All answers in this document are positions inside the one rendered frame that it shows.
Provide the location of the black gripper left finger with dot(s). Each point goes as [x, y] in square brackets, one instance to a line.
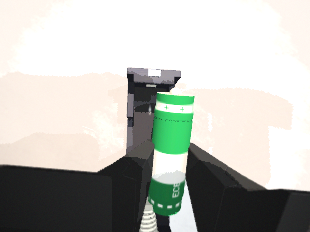
[49, 199]

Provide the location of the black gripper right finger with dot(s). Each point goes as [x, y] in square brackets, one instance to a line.
[224, 200]

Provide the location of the green and white battery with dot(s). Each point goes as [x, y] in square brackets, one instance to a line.
[172, 127]

